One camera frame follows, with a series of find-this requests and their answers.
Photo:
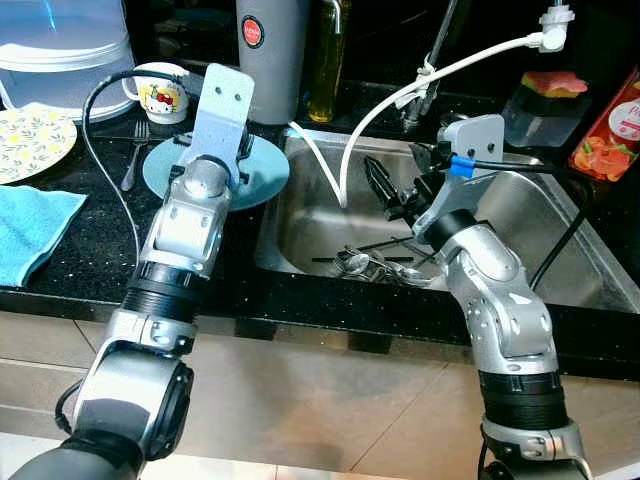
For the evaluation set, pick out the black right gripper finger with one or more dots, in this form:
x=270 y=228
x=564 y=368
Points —
x=428 y=166
x=384 y=185

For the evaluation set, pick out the black chopstick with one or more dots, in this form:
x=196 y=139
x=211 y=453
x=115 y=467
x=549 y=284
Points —
x=385 y=244
x=325 y=260

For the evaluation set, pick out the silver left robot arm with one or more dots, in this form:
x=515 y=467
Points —
x=190 y=220

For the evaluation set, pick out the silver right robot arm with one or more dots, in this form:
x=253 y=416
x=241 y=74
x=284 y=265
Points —
x=500 y=300

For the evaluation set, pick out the stainless steel kitchen sink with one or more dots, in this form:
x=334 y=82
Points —
x=310 y=225

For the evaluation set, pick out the chrome kitchen faucet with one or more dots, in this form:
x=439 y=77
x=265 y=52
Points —
x=432 y=45

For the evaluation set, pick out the white tie strip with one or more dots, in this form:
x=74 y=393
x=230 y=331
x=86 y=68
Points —
x=425 y=80

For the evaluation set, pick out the light blue plate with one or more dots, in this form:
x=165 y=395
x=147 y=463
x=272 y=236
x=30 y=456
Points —
x=270 y=175

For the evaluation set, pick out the clear plastic sponge holder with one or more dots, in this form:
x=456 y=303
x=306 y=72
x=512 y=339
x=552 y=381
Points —
x=545 y=120

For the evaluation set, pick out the olive oil glass bottle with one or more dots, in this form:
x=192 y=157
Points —
x=328 y=70

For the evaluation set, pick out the pink and yellow sponge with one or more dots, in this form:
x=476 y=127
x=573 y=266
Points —
x=555 y=84

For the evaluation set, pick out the grey cylindrical canister red badge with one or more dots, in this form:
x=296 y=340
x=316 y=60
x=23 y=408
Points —
x=272 y=70

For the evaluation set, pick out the peach hand soap bottle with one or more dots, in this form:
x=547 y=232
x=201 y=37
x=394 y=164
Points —
x=610 y=135

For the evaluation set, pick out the white cartoon print mug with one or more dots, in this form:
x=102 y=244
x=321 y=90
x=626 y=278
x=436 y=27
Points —
x=160 y=100

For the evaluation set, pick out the silver fork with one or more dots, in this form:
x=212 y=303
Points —
x=133 y=160

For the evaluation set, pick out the translucent white plastic food cover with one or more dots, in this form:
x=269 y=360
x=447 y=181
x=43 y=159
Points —
x=60 y=50

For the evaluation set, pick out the floral print plate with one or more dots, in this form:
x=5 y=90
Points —
x=35 y=145

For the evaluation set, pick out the blue cloth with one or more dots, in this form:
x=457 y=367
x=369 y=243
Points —
x=35 y=235

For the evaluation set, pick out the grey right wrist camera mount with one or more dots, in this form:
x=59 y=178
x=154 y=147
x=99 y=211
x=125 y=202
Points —
x=475 y=140

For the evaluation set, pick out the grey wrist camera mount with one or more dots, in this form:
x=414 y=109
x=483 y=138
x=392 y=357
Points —
x=475 y=140
x=225 y=110

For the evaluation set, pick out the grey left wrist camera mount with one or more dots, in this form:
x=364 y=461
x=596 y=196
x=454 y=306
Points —
x=225 y=110

